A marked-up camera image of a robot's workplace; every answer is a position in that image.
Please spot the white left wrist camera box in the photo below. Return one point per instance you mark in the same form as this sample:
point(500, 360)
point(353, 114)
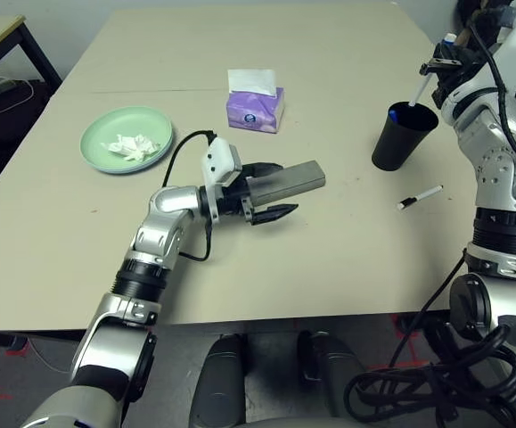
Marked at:
point(219, 160)

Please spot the grey robot right leg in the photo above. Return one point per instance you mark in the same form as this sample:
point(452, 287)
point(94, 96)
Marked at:
point(329, 365)

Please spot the black cap whiteboard marker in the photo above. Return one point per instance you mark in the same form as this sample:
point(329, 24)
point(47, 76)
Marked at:
point(420, 197)

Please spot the light grey robot torso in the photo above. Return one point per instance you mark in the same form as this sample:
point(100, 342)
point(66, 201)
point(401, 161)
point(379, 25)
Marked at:
point(293, 423)

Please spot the blue plastic plate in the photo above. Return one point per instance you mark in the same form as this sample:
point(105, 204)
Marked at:
point(150, 166)

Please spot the purple tissue pack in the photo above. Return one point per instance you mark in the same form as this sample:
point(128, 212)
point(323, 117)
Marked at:
point(253, 113)

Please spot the green plastic plate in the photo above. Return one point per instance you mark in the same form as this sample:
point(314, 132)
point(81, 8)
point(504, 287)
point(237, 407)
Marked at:
point(124, 120)

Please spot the grey robot leg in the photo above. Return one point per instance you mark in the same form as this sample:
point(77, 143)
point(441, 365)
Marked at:
point(329, 365)
point(219, 379)

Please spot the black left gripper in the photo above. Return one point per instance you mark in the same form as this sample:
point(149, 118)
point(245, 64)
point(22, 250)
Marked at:
point(235, 200)

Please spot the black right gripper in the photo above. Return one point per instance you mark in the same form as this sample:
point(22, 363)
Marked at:
point(464, 76)

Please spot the white tissue sheet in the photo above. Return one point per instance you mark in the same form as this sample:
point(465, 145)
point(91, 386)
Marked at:
point(251, 80)

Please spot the black plastic cup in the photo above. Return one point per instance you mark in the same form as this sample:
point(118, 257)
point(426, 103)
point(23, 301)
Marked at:
point(400, 142)

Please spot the black jacket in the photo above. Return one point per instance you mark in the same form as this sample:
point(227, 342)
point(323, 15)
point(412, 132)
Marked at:
point(480, 11)

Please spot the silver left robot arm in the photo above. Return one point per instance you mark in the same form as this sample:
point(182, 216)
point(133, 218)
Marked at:
point(159, 232)

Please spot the grey robot left leg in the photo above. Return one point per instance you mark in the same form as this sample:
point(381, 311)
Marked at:
point(219, 379)

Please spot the grey glasses case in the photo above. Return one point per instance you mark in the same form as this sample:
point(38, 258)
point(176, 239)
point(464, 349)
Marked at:
point(293, 178)

